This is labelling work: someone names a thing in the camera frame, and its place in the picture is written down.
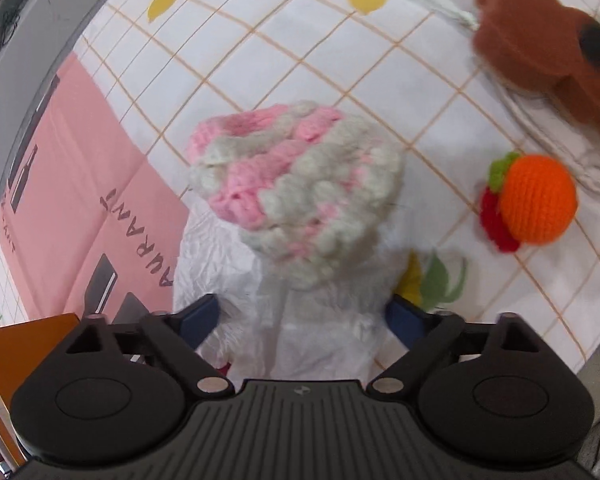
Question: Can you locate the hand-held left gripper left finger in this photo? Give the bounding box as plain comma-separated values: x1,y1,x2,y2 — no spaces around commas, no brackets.
62,294,233,397

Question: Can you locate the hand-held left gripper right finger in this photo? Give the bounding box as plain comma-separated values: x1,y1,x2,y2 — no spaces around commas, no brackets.
367,294,546,396

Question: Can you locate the brown plush toy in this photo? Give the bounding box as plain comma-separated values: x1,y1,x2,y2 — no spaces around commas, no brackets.
472,0,600,139

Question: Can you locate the white plastic bag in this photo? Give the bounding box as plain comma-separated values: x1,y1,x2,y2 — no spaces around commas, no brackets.
172,195,417,382

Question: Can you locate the pink white crochet hat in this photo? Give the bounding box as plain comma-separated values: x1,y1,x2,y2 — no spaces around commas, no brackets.
186,100,407,291

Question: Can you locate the orange cardboard box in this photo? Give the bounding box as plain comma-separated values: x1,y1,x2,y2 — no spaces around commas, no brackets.
0,312,81,467

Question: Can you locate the orange crochet fruit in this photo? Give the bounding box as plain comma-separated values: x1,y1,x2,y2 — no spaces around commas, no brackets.
480,152,580,254

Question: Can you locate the pink paper mat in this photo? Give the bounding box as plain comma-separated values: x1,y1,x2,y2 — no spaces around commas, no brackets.
0,52,192,327

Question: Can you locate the lemon print tablecloth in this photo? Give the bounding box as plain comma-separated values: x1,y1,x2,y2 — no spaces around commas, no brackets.
0,0,600,377

